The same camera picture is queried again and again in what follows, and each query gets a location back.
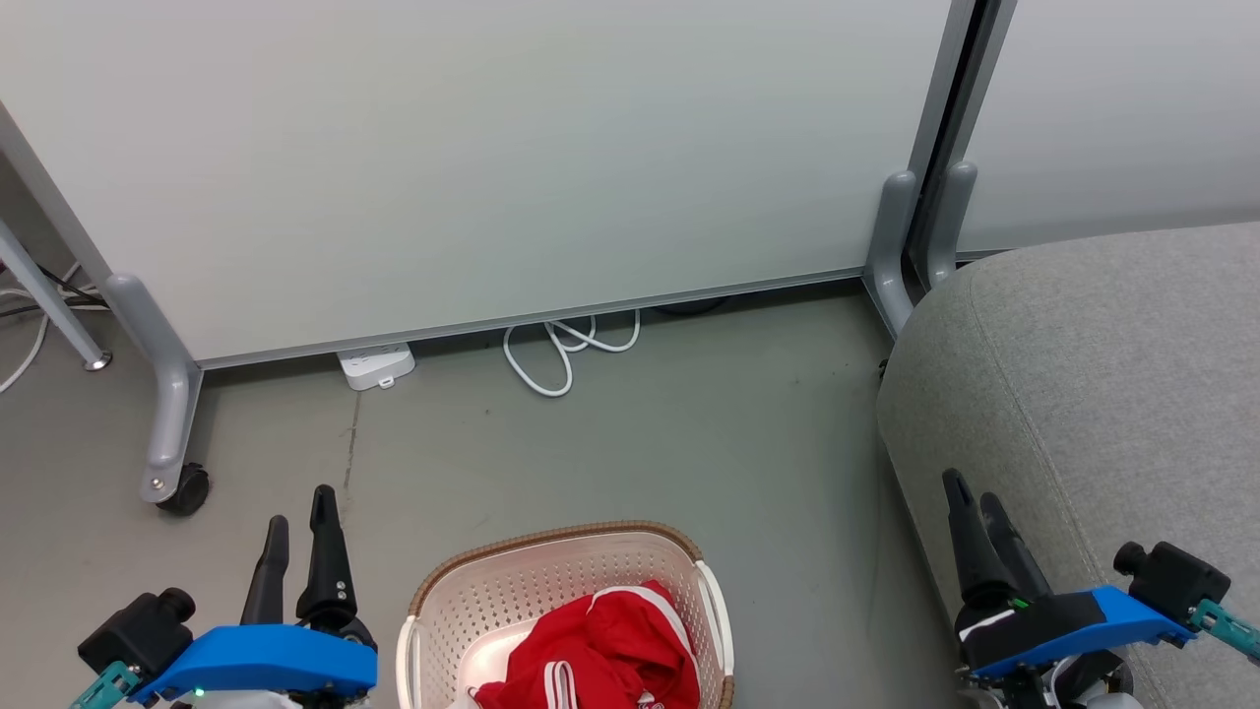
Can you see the teal left camera connector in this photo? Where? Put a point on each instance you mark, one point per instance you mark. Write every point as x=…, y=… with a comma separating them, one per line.
x=103, y=687

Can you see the red shorts white stripes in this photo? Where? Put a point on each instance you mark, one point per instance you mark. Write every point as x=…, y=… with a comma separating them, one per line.
x=522, y=694

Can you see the teal right camera connector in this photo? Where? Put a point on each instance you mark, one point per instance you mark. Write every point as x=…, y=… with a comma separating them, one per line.
x=1230, y=628

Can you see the teal camera connector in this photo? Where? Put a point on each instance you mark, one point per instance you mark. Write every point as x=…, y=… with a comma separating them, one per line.
x=1230, y=628
x=103, y=687

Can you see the black caster wheel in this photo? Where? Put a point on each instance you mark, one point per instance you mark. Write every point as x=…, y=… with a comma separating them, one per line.
x=189, y=489

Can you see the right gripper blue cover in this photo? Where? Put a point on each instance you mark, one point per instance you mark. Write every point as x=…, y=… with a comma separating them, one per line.
x=1053, y=625

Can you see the grey fabric sofa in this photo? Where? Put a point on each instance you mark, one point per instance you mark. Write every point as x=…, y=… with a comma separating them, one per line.
x=1112, y=394

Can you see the red white garment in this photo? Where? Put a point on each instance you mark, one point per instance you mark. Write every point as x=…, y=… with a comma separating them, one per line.
x=620, y=640

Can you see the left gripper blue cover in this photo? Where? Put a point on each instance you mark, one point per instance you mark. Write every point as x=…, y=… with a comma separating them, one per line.
x=266, y=665

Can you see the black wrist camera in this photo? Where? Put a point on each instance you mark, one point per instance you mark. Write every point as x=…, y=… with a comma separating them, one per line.
x=138, y=635
x=1176, y=576

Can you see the white power strip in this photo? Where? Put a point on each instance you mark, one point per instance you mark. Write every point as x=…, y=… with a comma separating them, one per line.
x=376, y=364

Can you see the grey metal table leg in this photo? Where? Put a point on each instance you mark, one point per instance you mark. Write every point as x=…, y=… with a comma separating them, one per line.
x=44, y=295

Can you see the grey partition leg with caster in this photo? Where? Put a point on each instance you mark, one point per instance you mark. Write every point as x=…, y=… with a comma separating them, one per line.
x=169, y=394

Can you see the narrow white partition panel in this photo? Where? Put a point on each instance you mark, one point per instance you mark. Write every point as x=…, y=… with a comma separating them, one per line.
x=1112, y=108

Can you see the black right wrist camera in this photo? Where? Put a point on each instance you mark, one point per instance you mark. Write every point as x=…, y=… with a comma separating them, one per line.
x=1176, y=576

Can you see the wide white partition panel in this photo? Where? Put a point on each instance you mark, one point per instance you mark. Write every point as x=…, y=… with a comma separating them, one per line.
x=472, y=148

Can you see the white laundry basket brown rim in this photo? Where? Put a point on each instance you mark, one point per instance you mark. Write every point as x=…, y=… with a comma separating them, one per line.
x=512, y=591

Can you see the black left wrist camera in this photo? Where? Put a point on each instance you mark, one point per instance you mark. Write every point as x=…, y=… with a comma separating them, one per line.
x=138, y=635

